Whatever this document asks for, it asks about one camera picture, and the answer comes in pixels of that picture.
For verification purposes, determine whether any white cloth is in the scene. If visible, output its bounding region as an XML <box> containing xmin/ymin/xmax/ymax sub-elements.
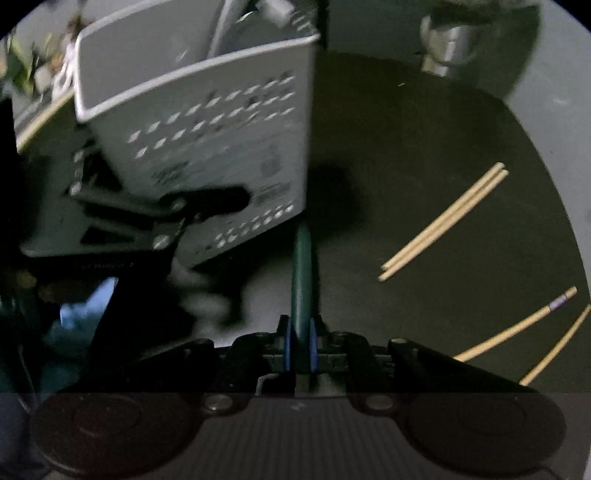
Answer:
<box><xmin>51</xmin><ymin>41</ymin><xmax>78</xmax><ymax>97</ymax></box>

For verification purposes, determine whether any blue cloth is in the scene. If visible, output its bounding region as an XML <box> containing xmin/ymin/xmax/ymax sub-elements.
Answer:
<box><xmin>60</xmin><ymin>277</ymin><xmax>117</xmax><ymax>333</ymax></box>

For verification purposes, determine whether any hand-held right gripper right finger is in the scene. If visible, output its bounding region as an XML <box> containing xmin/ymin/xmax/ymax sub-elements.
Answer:
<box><xmin>310</xmin><ymin>316</ymin><xmax>541</xmax><ymax>411</ymax></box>

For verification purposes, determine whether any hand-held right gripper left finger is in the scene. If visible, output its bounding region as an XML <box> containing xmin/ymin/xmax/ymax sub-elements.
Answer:
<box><xmin>83</xmin><ymin>316</ymin><xmax>293</xmax><ymax>411</ymax></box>

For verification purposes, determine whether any shiny metal cylinder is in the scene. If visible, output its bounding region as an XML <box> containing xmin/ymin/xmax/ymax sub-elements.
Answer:
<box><xmin>419</xmin><ymin>13</ymin><xmax>485</xmax><ymax>78</ymax></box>

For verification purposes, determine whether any wooden kitchen counter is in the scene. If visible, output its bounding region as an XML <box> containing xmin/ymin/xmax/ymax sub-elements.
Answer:
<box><xmin>16</xmin><ymin>88</ymin><xmax>77</xmax><ymax>151</ymax></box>

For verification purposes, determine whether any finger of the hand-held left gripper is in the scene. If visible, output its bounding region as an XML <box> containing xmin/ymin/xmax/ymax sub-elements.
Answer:
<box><xmin>69</xmin><ymin>185</ymin><xmax>251</xmax><ymax>252</ymax></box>

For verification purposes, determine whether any white perforated utensil basket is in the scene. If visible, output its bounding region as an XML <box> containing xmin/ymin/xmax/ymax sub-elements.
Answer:
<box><xmin>73</xmin><ymin>0</ymin><xmax>322</xmax><ymax>269</ymax></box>

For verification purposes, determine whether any green cloth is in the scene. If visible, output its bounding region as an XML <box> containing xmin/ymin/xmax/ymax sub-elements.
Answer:
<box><xmin>9</xmin><ymin>37</ymin><xmax>38</xmax><ymax>93</ymax></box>

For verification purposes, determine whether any purple banded wooden chopstick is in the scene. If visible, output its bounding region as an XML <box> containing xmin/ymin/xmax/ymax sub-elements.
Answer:
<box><xmin>454</xmin><ymin>286</ymin><xmax>578</xmax><ymax>363</ymax></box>

